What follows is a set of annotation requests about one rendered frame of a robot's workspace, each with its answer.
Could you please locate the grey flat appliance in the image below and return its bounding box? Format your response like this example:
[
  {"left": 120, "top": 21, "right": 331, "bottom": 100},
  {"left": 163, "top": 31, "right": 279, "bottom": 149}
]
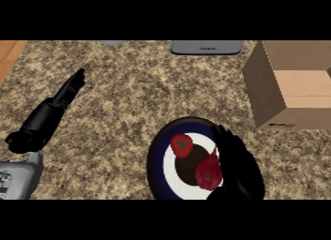
[{"left": 168, "top": 40, "right": 244, "bottom": 56}]

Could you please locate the dark red pear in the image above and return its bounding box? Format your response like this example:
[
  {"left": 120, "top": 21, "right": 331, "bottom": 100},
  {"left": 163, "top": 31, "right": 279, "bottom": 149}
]
[{"left": 194, "top": 147, "right": 225, "bottom": 192}]

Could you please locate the red tomato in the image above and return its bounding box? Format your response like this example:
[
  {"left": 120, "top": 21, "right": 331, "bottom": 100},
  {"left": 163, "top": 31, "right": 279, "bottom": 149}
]
[{"left": 170, "top": 133, "right": 195, "bottom": 158}]

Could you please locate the small grey object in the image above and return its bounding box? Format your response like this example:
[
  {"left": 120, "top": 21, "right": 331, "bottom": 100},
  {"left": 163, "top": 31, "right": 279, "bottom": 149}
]
[{"left": 98, "top": 40, "right": 127, "bottom": 47}]

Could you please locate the brown cardboard box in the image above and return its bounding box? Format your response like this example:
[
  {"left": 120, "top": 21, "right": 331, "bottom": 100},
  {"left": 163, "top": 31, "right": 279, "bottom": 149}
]
[{"left": 242, "top": 40, "right": 331, "bottom": 131}]

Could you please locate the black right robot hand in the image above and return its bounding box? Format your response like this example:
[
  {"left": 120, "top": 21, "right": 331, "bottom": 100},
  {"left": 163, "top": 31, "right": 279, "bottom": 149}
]
[{"left": 205, "top": 124, "right": 266, "bottom": 201}]

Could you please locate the navy and white plate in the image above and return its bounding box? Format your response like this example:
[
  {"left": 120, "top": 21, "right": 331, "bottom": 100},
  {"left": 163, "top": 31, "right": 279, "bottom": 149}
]
[{"left": 145, "top": 116, "right": 226, "bottom": 201}]

